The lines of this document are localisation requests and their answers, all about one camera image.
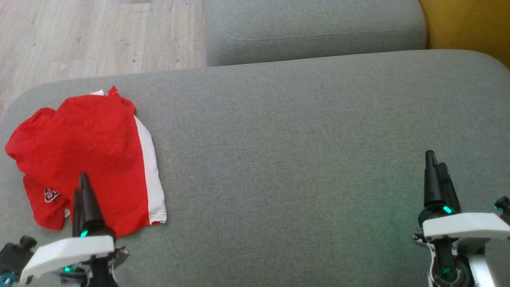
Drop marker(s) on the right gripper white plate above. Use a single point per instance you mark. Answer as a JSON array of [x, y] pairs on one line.
[[462, 225]]

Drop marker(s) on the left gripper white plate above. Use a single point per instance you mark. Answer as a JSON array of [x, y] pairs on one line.
[[67, 251]]

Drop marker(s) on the red shorts white stripe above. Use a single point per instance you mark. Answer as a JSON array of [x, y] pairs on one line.
[[103, 151]]

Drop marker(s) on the red jersey white sleeves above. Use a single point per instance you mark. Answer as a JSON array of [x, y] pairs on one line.
[[32, 147]]

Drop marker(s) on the grey fabric sofa seat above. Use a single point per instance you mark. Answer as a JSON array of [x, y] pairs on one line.
[[299, 159]]

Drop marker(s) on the yellow upholstered furniture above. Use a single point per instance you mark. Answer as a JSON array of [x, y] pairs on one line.
[[470, 24]]

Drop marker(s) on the grey sofa back cushion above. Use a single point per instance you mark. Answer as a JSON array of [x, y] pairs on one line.
[[314, 28]]

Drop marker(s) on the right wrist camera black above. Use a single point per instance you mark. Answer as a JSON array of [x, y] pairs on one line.
[[504, 204]]

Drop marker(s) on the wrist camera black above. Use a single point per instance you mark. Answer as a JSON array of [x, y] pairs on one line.
[[16, 257], [504, 204]]

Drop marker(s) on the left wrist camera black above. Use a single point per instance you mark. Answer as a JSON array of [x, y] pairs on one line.
[[16, 257]]

